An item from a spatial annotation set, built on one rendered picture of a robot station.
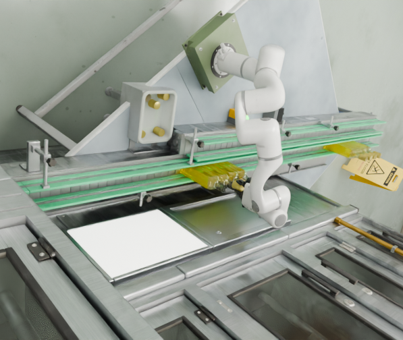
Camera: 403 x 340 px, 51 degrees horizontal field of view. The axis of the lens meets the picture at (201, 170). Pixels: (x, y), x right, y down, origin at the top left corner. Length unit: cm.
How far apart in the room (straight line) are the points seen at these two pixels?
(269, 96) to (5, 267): 98
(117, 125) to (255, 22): 87
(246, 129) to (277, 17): 102
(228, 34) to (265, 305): 115
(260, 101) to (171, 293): 69
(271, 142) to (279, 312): 54
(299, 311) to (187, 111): 104
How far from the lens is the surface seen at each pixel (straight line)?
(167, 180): 184
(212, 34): 189
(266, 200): 149
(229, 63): 187
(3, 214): 96
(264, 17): 225
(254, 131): 141
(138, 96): 176
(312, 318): 146
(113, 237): 156
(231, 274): 153
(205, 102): 207
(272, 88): 148
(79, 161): 169
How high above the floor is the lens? 222
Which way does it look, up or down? 42 degrees down
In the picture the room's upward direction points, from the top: 119 degrees clockwise
